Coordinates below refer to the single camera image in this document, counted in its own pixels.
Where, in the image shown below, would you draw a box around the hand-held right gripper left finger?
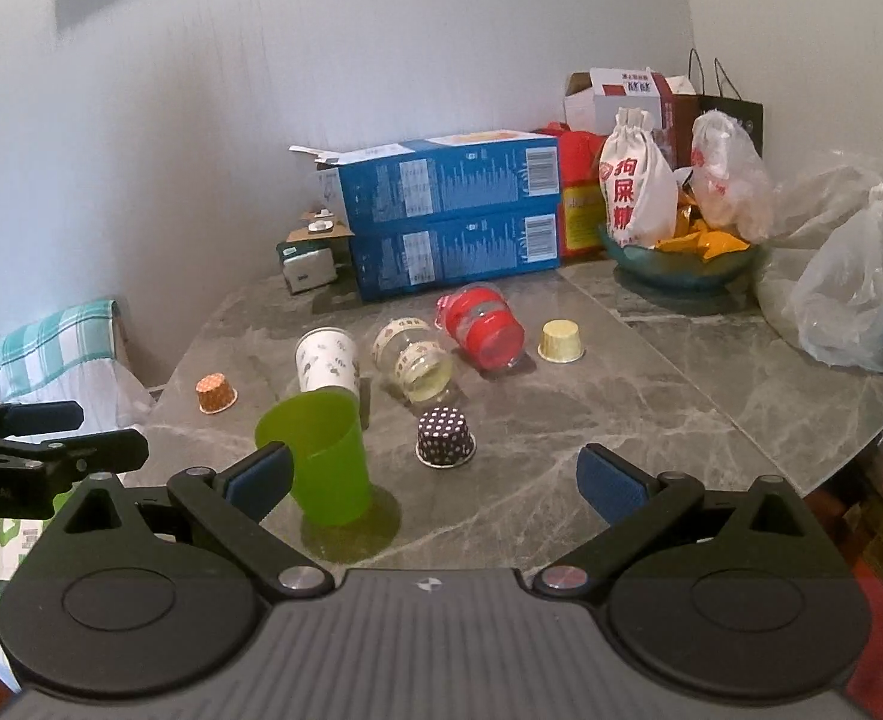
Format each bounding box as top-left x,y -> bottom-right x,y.
51,444 -> 335,602

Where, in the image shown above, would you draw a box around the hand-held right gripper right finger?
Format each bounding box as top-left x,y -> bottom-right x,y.
533,444 -> 825,602

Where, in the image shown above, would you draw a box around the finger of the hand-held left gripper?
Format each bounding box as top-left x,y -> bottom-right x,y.
0,401 -> 86,437
0,427 -> 150,479

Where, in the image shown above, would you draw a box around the green plastic cup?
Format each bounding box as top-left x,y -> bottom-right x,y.
254,390 -> 374,527

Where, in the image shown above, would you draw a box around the white patterned paper cup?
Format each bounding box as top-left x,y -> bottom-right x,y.
295,327 -> 360,400

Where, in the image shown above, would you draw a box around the red plastic cup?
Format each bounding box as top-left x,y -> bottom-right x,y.
436,282 -> 526,371

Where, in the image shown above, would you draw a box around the white and green bag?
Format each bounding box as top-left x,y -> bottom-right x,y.
0,516 -> 41,620

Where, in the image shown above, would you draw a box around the teal plaid cloth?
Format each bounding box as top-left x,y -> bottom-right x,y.
0,298 -> 128,400

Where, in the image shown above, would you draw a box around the orange cupcake liner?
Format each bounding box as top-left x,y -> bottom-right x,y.
195,373 -> 239,415

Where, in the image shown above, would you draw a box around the yellow cupcake liner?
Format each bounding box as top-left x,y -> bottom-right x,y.
537,319 -> 587,364

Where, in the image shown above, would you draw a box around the black polka dot cupcake liner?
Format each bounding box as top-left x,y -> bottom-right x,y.
415,406 -> 477,470

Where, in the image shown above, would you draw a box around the clear glass jar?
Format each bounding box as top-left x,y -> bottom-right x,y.
372,317 -> 455,402

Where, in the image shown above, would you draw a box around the green and white small box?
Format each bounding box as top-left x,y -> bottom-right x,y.
275,238 -> 339,294

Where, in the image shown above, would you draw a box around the teal glass bowl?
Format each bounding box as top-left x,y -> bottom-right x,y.
598,223 -> 770,294

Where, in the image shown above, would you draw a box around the orange snack packets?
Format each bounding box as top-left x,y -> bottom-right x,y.
652,186 -> 752,262

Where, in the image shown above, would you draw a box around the small brown cardboard box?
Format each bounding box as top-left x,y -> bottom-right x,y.
291,205 -> 357,245

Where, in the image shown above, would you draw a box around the red and yellow packet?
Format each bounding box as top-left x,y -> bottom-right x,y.
557,178 -> 612,261

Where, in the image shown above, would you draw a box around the blue cardboard box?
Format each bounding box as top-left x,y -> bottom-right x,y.
289,130 -> 562,232
347,208 -> 563,303

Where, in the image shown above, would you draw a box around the clear tied plastic bag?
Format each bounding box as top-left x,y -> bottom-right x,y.
792,182 -> 883,374

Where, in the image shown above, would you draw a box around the red printed plastic bag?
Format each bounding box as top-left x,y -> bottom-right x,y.
687,110 -> 777,242

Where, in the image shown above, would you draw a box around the dark paper bag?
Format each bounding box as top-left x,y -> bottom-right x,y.
686,48 -> 765,160

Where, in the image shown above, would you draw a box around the white cardboard carton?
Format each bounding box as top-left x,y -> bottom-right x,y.
562,67 -> 702,152

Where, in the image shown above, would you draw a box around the white drawstring pouch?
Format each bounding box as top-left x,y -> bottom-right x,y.
596,108 -> 680,249

